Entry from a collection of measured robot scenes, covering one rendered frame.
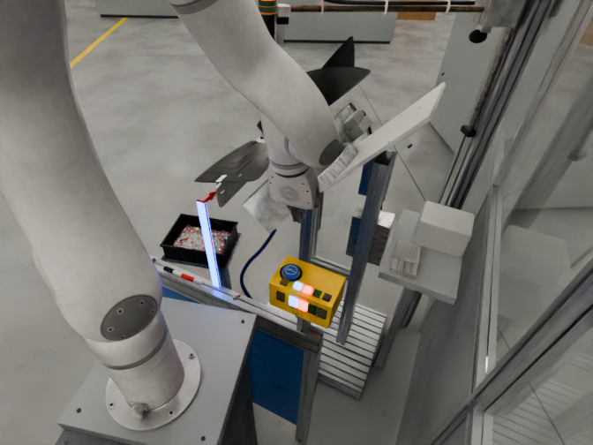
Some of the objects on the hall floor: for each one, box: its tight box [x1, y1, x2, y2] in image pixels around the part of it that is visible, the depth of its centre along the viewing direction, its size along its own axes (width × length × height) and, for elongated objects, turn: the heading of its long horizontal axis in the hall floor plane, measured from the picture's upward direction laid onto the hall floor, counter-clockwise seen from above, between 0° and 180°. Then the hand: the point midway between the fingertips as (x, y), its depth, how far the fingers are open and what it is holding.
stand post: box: [335, 150, 394, 345], centre depth 149 cm, size 4×9×115 cm, turn 153°
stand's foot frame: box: [266, 298, 387, 399], centre depth 188 cm, size 62×46×8 cm
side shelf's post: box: [374, 287, 415, 370], centre depth 152 cm, size 4×4×83 cm
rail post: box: [296, 347, 322, 444], centre depth 127 cm, size 4×4×78 cm
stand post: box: [296, 192, 322, 318], centre depth 164 cm, size 4×9×91 cm, turn 153°
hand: (298, 212), depth 81 cm, fingers closed
